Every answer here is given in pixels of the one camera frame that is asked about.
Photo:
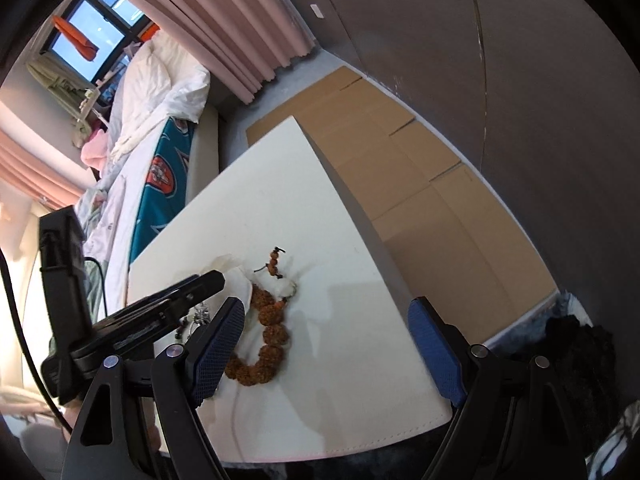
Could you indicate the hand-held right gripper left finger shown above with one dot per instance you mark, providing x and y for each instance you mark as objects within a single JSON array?
[{"x": 220, "y": 345}]

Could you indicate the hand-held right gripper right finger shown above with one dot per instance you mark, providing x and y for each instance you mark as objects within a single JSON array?
[{"x": 435, "y": 350}]

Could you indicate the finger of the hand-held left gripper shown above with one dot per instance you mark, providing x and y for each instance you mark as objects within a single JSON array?
[{"x": 200, "y": 285}]

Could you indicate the white cloth pouch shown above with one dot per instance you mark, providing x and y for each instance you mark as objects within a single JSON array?
[{"x": 235, "y": 280}]

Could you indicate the white bed blanket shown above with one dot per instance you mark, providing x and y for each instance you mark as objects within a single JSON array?
[{"x": 117, "y": 220}]

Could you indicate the light floral quilt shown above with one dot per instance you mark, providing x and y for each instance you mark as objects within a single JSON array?
[{"x": 97, "y": 205}]

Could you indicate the narrow pink curtain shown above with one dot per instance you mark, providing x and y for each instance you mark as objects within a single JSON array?
[{"x": 35, "y": 170}]

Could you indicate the white low table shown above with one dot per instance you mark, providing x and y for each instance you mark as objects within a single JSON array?
[{"x": 280, "y": 200}]

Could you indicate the bed with white sheets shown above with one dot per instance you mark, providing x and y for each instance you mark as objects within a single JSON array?
[{"x": 165, "y": 170}]

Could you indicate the pink plush toy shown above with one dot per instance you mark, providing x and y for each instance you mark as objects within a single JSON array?
[{"x": 95, "y": 150}]

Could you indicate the flattened cardboard sheet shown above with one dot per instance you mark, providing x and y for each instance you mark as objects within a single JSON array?
[{"x": 425, "y": 200}]

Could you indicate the green hanging cloth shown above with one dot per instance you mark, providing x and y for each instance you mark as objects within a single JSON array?
[{"x": 55, "y": 82}]

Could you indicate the white duvet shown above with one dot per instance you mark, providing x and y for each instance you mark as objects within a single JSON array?
[{"x": 150, "y": 85}]

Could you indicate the orange hanging cloth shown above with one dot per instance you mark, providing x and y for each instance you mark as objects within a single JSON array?
[{"x": 75, "y": 36}]

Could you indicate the orange box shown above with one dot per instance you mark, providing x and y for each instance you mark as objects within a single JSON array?
[{"x": 149, "y": 35}]

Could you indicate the wide pink curtain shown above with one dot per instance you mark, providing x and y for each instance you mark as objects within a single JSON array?
[{"x": 225, "y": 25}]

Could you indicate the dark framed window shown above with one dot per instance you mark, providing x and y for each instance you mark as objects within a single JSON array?
[{"x": 97, "y": 20}]

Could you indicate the white wall switch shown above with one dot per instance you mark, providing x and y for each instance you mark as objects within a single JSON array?
[{"x": 316, "y": 11}]

